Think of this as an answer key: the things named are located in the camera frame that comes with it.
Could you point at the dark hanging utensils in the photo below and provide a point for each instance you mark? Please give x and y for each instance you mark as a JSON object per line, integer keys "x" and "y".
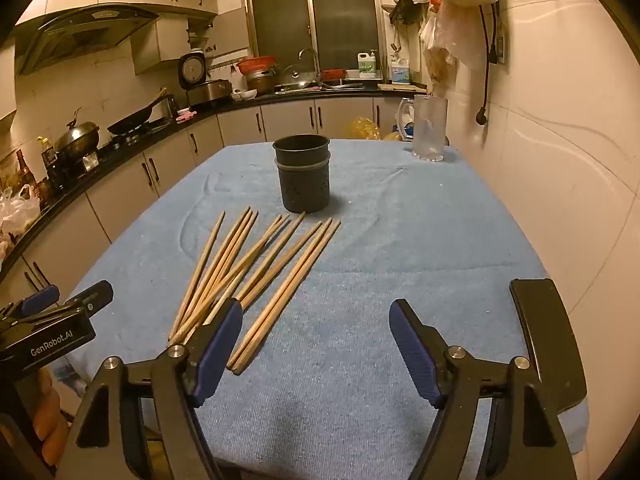
{"x": 405, "y": 10}

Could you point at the green label detergent bottle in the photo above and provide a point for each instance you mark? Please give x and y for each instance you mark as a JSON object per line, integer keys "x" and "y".
{"x": 368, "y": 66}

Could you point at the wooden cutting board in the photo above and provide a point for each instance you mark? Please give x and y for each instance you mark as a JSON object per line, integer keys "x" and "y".
{"x": 400, "y": 88}

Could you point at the blue terry table cloth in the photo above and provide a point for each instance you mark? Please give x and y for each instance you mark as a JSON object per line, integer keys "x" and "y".
{"x": 375, "y": 260}

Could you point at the pink cloth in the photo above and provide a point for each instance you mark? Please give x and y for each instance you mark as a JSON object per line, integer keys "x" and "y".
{"x": 186, "y": 116}

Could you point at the chrome faucet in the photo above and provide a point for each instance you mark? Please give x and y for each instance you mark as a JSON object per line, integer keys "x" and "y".
{"x": 317, "y": 67}

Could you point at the steel cooking pot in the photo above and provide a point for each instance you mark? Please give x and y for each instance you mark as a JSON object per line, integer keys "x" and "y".
{"x": 260, "y": 84}

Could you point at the grey range hood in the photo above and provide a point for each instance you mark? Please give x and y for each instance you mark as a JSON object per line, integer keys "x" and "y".
{"x": 80, "y": 30}

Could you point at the wall socket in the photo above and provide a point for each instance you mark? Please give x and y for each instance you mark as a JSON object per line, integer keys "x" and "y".
{"x": 501, "y": 50}

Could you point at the blue label detergent bottle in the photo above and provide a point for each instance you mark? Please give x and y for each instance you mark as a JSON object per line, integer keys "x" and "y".
{"x": 400, "y": 72}

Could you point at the black perforated utensil holder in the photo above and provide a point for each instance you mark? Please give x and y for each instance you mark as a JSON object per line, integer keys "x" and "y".
{"x": 302, "y": 185}

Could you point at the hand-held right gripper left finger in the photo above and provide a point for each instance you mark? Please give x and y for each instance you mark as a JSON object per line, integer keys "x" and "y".
{"x": 220, "y": 350}

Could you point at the clear glass pitcher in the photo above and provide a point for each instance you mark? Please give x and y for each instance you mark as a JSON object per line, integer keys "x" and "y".
{"x": 430, "y": 130}

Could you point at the frosted glass window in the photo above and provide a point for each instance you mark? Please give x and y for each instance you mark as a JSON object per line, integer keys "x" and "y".
{"x": 280, "y": 15}

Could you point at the black kitchen countertop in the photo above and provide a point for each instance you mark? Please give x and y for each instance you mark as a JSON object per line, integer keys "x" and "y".
{"x": 225, "y": 106}

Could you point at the red plastic basin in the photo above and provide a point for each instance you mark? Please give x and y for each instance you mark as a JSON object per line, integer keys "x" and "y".
{"x": 256, "y": 66}

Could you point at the cream lower kitchen cabinets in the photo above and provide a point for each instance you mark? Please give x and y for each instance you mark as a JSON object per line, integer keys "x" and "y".
{"x": 165, "y": 160}

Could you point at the white bowls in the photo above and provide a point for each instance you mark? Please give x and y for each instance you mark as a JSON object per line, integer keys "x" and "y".
{"x": 245, "y": 95}

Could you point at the yellow plastic bag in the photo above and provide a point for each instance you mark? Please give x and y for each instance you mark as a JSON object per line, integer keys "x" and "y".
{"x": 367, "y": 129}

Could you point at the clear hanging plastic bags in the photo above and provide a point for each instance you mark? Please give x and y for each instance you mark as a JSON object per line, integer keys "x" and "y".
{"x": 452, "y": 30}

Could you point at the person's left hand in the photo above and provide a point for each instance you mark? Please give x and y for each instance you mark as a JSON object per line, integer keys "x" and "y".
{"x": 50, "y": 425}

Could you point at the black wok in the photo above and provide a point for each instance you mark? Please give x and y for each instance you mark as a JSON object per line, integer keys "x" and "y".
{"x": 132, "y": 121}

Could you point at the black gas stove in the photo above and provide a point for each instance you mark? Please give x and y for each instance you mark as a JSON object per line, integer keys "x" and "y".
{"x": 125, "y": 139}

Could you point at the glass pot lid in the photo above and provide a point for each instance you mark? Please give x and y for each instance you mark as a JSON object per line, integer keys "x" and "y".
{"x": 295, "y": 77}

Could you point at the red bowl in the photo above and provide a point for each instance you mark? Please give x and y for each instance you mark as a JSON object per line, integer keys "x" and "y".
{"x": 332, "y": 76}

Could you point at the bunch of wooden chopsticks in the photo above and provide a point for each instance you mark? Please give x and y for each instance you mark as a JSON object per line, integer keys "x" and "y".
{"x": 286, "y": 287}

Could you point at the steel pot with lid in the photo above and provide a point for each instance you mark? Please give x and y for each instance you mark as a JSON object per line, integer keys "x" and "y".
{"x": 77, "y": 137}

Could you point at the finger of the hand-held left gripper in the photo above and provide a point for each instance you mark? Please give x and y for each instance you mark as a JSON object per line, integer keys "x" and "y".
{"x": 40, "y": 297}
{"x": 95, "y": 295}

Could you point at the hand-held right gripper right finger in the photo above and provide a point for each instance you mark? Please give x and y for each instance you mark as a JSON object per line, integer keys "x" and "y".
{"x": 415, "y": 355}

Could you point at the brown glass bottle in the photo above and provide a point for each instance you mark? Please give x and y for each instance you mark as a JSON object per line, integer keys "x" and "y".
{"x": 25, "y": 172}

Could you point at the black rice cooker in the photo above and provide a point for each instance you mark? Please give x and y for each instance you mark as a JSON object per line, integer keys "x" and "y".
{"x": 210, "y": 91}

